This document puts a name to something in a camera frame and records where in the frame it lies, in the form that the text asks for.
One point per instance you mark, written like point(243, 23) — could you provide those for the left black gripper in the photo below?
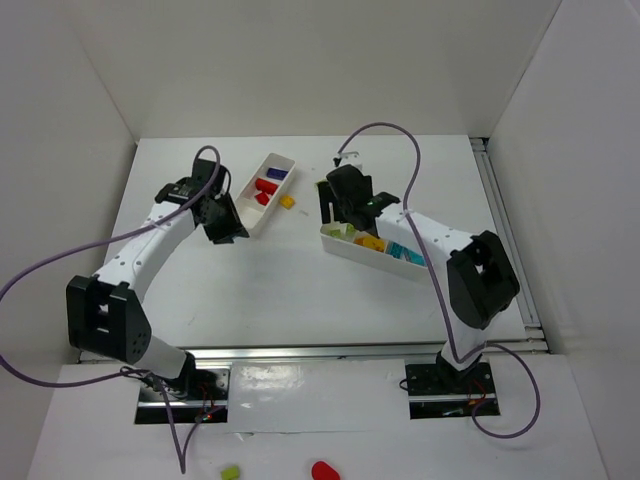
point(228, 226)

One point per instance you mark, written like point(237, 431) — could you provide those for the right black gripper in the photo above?
point(327, 201)

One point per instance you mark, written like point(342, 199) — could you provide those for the small yellow lego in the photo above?
point(287, 201)

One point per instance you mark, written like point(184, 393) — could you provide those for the red rectangular lego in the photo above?
point(262, 198)

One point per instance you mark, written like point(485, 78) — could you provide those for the white divided tray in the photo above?
point(351, 248)
point(253, 215)

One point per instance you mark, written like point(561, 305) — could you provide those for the red rounded lego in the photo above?
point(266, 186)

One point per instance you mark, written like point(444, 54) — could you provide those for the dark blue lego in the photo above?
point(277, 174)

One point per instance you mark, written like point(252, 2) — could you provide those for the teal lego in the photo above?
point(395, 250)
point(414, 258)

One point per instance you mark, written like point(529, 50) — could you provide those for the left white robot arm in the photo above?
point(104, 311)

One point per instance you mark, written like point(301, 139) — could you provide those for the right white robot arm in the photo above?
point(475, 280)

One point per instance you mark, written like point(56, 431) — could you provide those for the green lego outside front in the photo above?
point(230, 473)

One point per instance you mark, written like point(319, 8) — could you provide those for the red piece outside front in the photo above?
point(321, 470)

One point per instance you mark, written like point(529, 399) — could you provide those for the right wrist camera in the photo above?
point(349, 157)

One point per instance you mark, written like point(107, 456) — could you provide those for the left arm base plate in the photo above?
point(205, 399)

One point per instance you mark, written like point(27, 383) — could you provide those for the aluminium front rail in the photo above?
point(219, 354)

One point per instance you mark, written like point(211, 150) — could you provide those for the aluminium rail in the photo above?
point(525, 301)
point(219, 354)

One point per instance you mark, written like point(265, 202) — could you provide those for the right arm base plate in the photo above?
point(430, 397)

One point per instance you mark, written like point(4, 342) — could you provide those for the aluminium right rail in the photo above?
point(525, 301)

